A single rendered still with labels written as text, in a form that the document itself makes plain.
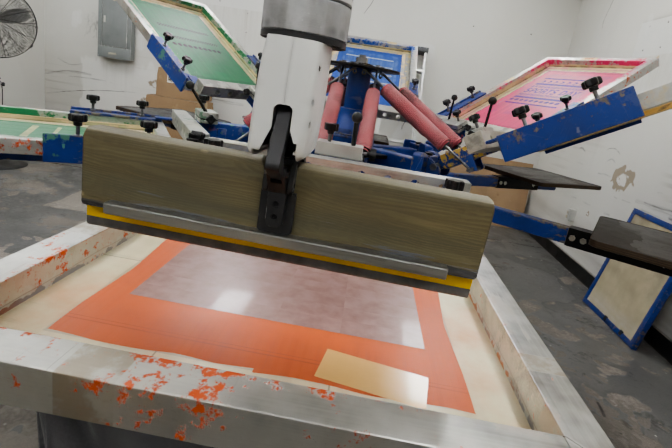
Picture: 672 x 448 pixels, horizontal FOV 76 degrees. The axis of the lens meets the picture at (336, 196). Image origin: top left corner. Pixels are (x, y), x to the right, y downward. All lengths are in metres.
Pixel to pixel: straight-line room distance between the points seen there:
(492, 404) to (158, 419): 0.29
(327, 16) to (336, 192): 0.15
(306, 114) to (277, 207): 0.09
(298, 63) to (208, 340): 0.28
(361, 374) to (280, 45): 0.31
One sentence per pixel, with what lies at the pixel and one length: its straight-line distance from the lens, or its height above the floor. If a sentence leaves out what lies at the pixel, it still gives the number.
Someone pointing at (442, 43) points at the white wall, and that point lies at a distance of 5.06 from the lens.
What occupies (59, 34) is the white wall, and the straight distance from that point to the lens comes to 6.20.
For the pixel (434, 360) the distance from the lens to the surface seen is 0.50.
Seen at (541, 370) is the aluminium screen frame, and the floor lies 0.99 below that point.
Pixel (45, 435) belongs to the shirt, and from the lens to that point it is 0.59.
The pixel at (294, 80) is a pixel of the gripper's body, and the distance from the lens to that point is 0.35.
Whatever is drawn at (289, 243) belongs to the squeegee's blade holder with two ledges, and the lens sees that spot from 0.40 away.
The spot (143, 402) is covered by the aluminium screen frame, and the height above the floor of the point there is 0.98.
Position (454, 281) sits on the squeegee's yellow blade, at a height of 1.06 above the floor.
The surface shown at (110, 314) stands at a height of 0.96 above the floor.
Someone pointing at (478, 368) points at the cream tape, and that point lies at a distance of 0.52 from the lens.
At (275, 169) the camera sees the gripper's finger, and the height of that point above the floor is 1.15.
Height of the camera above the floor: 1.22
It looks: 14 degrees down
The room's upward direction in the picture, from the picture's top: 9 degrees clockwise
